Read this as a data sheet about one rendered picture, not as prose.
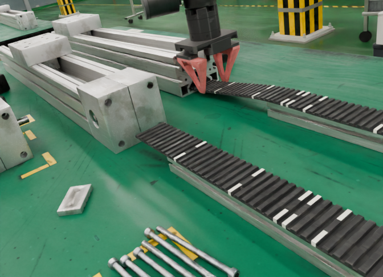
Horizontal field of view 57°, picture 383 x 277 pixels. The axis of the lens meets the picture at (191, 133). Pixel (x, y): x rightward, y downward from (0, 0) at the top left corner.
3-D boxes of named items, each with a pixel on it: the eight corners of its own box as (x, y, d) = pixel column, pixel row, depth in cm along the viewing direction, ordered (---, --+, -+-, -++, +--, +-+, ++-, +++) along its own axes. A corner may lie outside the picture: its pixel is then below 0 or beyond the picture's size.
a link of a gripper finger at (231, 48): (195, 88, 70) (186, 41, 66) (222, 76, 73) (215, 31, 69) (217, 94, 65) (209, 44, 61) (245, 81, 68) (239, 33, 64)
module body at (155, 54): (219, 81, 74) (212, 41, 71) (181, 98, 70) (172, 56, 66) (84, 47, 135) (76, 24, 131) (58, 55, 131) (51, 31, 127)
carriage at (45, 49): (76, 63, 88) (66, 36, 85) (32, 78, 83) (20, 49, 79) (57, 56, 100) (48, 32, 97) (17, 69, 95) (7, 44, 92)
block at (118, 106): (180, 122, 60) (168, 69, 56) (115, 154, 54) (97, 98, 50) (153, 110, 67) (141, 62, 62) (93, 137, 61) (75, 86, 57)
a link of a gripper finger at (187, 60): (183, 93, 69) (172, 46, 64) (211, 81, 72) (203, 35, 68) (204, 101, 63) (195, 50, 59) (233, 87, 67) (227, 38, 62)
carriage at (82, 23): (105, 35, 115) (98, 13, 112) (73, 45, 110) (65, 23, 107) (87, 32, 128) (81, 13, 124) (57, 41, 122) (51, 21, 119)
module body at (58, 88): (142, 115, 66) (130, 72, 62) (93, 137, 61) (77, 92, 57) (35, 62, 126) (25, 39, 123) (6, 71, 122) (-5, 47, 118)
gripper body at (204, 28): (175, 53, 65) (166, 12, 61) (216, 37, 70) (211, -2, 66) (196, 57, 60) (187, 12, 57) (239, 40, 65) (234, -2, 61)
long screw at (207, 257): (241, 276, 31) (239, 268, 30) (233, 284, 30) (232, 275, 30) (162, 228, 38) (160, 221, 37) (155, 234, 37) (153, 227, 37)
